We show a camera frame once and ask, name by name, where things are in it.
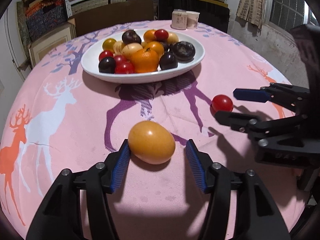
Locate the checked beige curtain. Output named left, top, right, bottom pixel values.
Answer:
left=236, top=0, right=265, bottom=30

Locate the white paper cup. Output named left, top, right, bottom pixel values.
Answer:
left=187, top=11, right=200, bottom=29

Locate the red cherry tomato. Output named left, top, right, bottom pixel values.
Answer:
left=115, top=61, right=135, bottom=74
left=154, top=29, right=169, bottom=41
left=212, top=94, right=233, bottom=112

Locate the small orange mandarin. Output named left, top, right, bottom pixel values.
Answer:
left=143, top=29, right=156, bottom=43

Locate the dark plum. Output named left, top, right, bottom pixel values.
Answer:
left=159, top=52, right=178, bottom=70
left=98, top=57, right=116, bottom=74

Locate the pink deer tablecloth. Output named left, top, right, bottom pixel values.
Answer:
left=1, top=21, right=308, bottom=239

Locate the dark chair right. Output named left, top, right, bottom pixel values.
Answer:
left=158, top=0, right=230, bottom=34

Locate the yellow apple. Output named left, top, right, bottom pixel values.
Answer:
left=166, top=32, right=179, bottom=44

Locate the dark mangosteen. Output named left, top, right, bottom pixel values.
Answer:
left=121, top=30, right=142, bottom=45
left=160, top=42, right=169, bottom=53
left=170, top=41, right=196, bottom=62

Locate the orange round fruit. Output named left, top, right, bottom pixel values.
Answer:
left=144, top=41, right=164, bottom=58

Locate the large orange mandarin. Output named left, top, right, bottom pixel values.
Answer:
left=130, top=49, right=159, bottom=74

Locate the pale yellow fruit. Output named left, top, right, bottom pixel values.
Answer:
left=121, top=43, right=143, bottom=60
left=113, top=41, right=125, bottom=55
left=127, top=121, right=175, bottom=165

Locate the small orange yellow tomato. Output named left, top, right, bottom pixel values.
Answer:
left=102, top=38, right=116, bottom=53

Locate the right window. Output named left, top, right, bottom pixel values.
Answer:
left=266, top=0, right=319, bottom=32

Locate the brown chair back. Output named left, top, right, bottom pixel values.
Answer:
left=73, top=0, right=154, bottom=36

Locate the beige drink can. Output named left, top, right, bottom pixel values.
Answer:
left=171, top=9, right=188, bottom=30

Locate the framed beige panel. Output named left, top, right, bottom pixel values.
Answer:
left=28, top=19, right=76, bottom=67

